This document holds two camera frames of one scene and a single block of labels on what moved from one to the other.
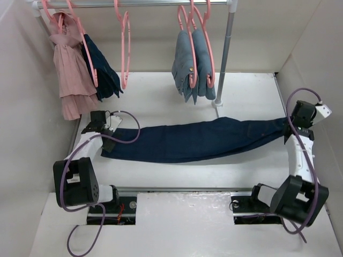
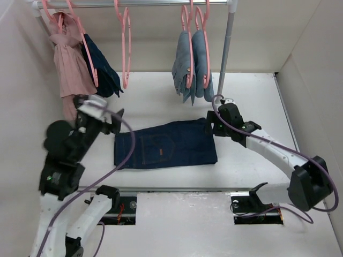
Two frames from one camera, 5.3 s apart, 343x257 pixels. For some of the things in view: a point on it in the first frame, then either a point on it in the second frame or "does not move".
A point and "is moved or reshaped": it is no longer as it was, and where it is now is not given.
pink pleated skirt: [76, 84] does not move
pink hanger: [124, 83] does not move
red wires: [122, 209] does not move
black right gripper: [311, 119] → [213, 117]
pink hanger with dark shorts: [95, 73] does not move
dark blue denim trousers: [223, 137] is moved or reshaped
